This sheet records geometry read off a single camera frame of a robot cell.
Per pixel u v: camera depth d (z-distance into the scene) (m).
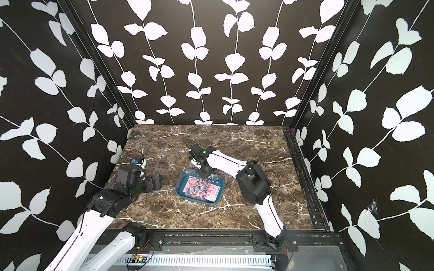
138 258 0.70
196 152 0.75
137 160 0.65
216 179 0.89
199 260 0.70
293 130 1.23
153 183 0.66
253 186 0.53
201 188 0.90
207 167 0.78
